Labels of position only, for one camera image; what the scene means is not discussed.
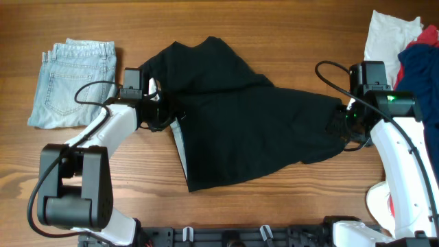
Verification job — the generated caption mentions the black shorts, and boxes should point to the black shorts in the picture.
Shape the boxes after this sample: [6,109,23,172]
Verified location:
[141,36,346,191]

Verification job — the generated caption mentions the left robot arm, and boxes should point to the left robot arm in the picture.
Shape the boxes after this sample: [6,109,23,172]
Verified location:
[27,68,174,246]

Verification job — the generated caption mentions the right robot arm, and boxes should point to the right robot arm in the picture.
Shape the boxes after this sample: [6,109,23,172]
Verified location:
[321,61,438,246]

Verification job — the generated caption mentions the navy blue garment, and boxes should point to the navy blue garment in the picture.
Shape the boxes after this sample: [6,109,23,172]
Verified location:
[396,44,438,174]

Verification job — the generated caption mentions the white garment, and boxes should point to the white garment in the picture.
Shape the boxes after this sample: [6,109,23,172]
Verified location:
[364,10,423,237]

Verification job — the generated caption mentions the folded light blue jeans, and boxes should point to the folded light blue jeans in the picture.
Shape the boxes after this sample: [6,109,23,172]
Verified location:
[27,38,117,129]

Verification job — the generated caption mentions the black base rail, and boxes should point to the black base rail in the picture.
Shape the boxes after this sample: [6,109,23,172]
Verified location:
[77,225,344,247]

